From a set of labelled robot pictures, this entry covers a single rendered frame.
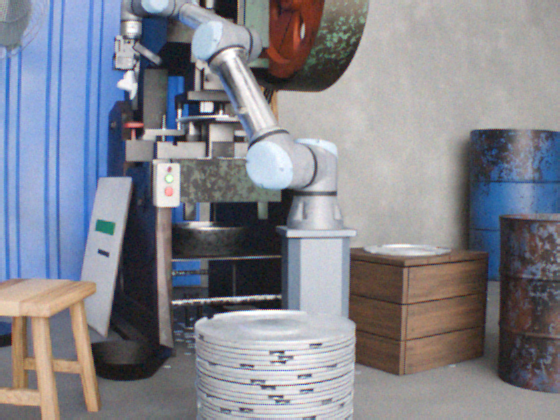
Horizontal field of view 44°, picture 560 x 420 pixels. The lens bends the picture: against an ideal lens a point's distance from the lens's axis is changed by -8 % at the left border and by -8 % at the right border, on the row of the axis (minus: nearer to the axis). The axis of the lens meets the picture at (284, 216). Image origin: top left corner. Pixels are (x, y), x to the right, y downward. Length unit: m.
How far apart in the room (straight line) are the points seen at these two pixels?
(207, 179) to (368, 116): 2.06
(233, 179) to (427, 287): 0.76
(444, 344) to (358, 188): 2.17
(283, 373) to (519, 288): 0.99
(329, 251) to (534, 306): 0.59
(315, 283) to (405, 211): 2.64
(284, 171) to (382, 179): 2.64
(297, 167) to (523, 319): 0.75
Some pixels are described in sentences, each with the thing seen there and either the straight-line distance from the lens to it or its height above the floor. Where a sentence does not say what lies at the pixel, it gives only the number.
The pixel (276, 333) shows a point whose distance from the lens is 1.28.
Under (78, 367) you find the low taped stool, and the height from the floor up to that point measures 0.12.
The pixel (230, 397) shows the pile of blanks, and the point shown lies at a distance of 1.25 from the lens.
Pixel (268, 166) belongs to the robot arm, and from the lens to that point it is 1.82.
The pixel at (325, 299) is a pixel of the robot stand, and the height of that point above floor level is 0.27.
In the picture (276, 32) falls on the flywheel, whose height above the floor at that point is 1.19.
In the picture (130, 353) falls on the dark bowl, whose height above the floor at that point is 0.03.
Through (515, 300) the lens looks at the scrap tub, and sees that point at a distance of 2.07.
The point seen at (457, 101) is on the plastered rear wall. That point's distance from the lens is 4.79.
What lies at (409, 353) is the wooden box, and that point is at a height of 0.07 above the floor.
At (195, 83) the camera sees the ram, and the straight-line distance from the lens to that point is 2.64.
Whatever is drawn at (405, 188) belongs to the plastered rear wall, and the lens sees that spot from 4.51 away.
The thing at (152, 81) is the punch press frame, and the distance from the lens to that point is 2.86.
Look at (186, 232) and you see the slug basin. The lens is 2.58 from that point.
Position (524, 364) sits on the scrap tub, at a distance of 2.08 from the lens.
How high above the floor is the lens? 0.58
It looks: 3 degrees down
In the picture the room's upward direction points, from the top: straight up
